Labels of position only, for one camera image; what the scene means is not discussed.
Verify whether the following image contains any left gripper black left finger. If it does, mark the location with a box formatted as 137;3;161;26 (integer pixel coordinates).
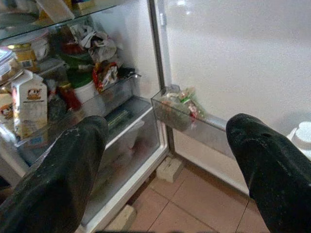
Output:
0;115;109;233

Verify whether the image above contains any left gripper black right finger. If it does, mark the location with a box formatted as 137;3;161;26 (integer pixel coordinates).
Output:
225;113;311;233

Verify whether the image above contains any clear plastic food container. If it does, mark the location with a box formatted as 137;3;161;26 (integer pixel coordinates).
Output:
40;0;75;22

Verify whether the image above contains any clear fridge door bin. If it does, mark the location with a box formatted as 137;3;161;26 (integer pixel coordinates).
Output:
150;86;234;158

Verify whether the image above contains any clear fridge shelf tray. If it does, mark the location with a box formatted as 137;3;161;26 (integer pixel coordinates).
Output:
14;77;137;149

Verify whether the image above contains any white fridge door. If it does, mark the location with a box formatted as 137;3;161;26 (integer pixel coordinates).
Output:
149;0;311;195

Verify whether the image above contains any white fridge cabinet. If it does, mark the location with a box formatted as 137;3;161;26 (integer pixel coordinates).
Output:
0;0;171;233

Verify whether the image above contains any glass fridge shelf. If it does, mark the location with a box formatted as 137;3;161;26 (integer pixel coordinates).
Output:
0;0;146;41

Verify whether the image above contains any dark leafy vegetable bag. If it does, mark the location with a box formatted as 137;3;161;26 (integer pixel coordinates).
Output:
48;94;68;122

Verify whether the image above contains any pale support block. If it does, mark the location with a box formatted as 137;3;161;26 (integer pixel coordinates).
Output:
156;157;186;183
106;205;137;233

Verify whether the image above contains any small red jar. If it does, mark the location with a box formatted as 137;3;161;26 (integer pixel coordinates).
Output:
57;82;82;111

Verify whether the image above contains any clear crisper drawer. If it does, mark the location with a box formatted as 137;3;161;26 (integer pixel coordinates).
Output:
80;97;162;219

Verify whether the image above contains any white tub green lid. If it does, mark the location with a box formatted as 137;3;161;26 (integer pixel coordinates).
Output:
67;70;105;116

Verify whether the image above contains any bagged vegetables red green label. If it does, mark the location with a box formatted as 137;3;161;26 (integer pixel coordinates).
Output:
159;87;207;132

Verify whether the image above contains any red and white snack packet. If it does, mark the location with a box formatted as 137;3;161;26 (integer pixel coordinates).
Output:
92;62;120;93

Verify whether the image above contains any white plastic food box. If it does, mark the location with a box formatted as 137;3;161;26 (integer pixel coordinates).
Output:
0;47;24;84

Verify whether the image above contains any small glass jar yellow lid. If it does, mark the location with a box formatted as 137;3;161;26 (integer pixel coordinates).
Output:
7;42;37;72

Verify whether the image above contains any crumpled grey plastic bag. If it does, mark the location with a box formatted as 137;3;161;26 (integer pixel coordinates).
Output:
70;24;117;64

